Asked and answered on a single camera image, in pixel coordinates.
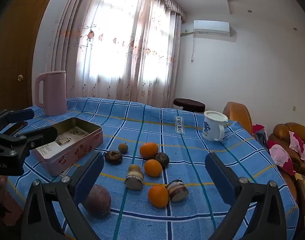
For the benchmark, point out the dark mangosteen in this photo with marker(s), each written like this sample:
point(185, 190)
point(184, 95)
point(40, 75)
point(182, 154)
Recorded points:
point(162, 159)
point(113, 156)

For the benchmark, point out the brass door knob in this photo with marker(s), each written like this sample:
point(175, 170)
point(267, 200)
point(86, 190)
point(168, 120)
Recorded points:
point(20, 77)

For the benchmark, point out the pink electric kettle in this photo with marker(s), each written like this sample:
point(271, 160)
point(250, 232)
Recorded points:
point(55, 92)

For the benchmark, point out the purple passion fruit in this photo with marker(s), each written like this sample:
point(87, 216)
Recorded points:
point(98, 200)

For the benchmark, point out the white mug with blue print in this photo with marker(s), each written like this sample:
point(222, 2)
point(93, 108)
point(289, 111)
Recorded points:
point(211, 127)

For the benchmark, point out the dark round stool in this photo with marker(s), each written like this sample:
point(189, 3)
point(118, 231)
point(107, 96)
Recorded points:
point(188, 103)

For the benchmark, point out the orange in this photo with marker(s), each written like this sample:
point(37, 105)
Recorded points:
point(148, 150)
point(158, 196)
point(153, 168)

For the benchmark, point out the wooden door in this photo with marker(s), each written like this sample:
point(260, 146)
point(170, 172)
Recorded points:
point(15, 42)

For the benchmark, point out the orange chair back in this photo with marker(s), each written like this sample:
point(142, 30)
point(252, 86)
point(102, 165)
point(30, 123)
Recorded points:
point(238, 115)

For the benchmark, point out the orange-brown leather sofa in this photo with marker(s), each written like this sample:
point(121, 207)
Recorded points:
point(280, 132)

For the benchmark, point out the pink floral cushion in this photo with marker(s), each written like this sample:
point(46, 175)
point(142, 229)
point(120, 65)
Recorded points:
point(301, 142)
point(280, 155)

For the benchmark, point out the red cloth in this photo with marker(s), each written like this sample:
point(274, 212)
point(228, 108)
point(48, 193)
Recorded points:
point(258, 131)

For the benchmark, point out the small brown longan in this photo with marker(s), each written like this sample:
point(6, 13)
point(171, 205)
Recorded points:
point(123, 148)

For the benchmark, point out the white wall air conditioner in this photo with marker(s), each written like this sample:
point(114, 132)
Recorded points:
point(211, 27)

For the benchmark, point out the blue plaid tablecloth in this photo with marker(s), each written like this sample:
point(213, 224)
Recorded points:
point(167, 135)

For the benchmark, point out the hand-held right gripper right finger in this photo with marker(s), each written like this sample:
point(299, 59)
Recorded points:
point(217, 170)

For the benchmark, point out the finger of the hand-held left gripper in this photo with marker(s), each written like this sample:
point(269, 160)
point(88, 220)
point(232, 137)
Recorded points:
point(21, 116)
point(42, 136)

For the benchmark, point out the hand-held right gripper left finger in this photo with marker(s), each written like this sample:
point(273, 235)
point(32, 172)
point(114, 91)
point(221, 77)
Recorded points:
point(90, 175)

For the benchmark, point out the printed paper sheet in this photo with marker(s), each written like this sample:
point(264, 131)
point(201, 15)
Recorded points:
point(67, 136)

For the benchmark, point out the pink tin box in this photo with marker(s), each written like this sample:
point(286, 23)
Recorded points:
point(75, 152)

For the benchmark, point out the sheer floral curtain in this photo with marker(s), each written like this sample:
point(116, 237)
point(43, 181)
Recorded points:
point(117, 42)

